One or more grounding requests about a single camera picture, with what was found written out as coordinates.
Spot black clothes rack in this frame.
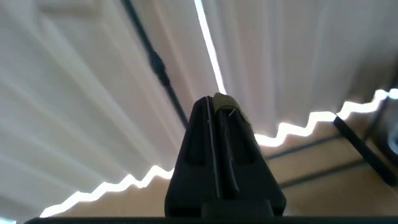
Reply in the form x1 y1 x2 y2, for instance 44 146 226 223
121 0 398 189

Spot beige curtain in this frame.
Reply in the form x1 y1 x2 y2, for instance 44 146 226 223
0 0 398 219

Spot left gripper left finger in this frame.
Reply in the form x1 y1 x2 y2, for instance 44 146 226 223
164 95 221 218

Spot pale grey shorts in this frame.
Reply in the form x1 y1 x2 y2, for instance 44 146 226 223
369 95 398 163

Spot green shirt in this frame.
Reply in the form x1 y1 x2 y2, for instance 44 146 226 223
211 91 253 132

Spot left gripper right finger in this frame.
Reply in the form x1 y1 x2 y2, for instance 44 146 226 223
213 105 287 218

